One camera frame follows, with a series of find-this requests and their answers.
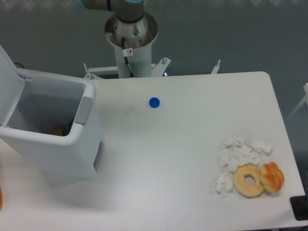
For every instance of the white trash can lid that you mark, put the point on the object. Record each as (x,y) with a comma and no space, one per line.
(11,87)

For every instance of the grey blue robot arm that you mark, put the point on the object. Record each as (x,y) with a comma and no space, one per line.
(127,11)

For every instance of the blue bottle cap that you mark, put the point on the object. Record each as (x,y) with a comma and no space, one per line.
(154,102)

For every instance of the white bottle cap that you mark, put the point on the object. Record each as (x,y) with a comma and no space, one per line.
(131,112)

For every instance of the orange trash inside can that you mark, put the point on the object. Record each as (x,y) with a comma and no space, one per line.
(57,132)

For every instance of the white trash can body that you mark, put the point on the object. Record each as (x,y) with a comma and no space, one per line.
(49,101)

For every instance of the large crumpled white tissue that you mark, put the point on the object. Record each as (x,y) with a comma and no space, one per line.
(237,152)

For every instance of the small crumpled white tissue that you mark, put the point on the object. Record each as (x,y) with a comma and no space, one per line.
(224,185)

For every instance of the crumpled white tissue right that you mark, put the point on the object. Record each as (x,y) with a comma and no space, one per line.
(262,147)

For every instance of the orange glazed bread roll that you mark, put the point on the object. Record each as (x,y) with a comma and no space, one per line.
(271,177)

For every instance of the black device at edge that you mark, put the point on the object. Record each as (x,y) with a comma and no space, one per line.
(299,206)

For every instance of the orange object at edge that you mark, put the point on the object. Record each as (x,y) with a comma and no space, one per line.
(1,196)

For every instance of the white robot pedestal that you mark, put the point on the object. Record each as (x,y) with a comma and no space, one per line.
(132,45)

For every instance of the ring donut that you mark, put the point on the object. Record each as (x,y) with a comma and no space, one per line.
(246,181)

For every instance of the white frame at right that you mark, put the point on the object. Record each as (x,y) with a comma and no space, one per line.
(300,106)

